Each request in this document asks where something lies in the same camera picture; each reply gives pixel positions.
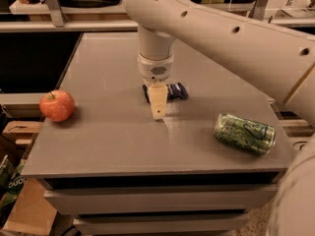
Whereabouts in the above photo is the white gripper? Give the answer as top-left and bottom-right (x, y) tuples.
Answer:
(138, 52), (174, 120)

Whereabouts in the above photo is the metal bracket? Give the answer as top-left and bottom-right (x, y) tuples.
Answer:
(46, 0), (65, 28)
(249, 0), (269, 21)

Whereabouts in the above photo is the metal bracket left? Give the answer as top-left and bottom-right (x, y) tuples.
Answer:
(46, 0), (65, 28)

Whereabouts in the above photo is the green bag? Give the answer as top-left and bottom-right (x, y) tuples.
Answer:
(0, 159), (26, 215)

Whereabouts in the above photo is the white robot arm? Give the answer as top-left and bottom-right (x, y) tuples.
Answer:
(123, 0), (315, 236)

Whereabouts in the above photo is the grey drawer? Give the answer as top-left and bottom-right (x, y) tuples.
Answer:
(44, 184), (278, 215)
(74, 213), (249, 235)

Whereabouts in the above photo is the red apple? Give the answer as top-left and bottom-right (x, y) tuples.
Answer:
(39, 89), (75, 122)

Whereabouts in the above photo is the blue rxbar blueberry wrapper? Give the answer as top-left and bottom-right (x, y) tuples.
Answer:
(142, 82), (190, 104)

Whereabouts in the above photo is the green soda can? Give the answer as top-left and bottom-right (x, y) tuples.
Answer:
(214, 113), (276, 155)

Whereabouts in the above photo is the upper grey drawer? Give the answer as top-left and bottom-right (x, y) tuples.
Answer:
(44, 184), (278, 215)

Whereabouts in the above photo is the lower grey drawer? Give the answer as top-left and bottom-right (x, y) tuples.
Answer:
(74, 213), (249, 235)

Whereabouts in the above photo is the metal bracket right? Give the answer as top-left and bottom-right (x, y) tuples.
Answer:
(249, 0), (269, 21)

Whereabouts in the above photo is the cardboard box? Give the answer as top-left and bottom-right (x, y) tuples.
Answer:
(3, 179), (57, 236)

